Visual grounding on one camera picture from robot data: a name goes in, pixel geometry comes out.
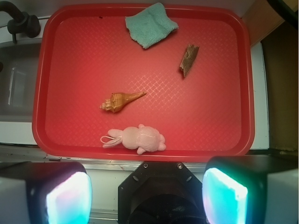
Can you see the steel sink basin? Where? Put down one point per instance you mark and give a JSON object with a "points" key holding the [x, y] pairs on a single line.
{"points": [[18, 71]]}

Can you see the teal folded cloth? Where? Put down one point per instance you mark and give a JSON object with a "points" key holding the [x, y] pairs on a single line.
{"points": [[150, 26]]}

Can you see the brown bark wood piece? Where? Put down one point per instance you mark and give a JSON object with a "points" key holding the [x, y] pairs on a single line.
{"points": [[188, 59]]}

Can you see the pink plush bunny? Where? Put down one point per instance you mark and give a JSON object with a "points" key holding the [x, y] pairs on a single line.
{"points": [[141, 138]]}

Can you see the orange spiral conch shell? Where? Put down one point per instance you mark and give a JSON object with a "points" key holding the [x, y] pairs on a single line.
{"points": [[118, 101]]}

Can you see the red plastic tray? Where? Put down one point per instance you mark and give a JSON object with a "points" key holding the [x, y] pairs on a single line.
{"points": [[87, 54]]}

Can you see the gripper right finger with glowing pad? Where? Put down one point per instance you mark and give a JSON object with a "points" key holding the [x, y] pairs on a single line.
{"points": [[251, 189]]}

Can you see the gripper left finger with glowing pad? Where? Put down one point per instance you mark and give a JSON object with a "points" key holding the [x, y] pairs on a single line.
{"points": [[44, 193]]}

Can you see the dark faucet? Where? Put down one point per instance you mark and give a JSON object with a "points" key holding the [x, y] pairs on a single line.
{"points": [[21, 22]]}

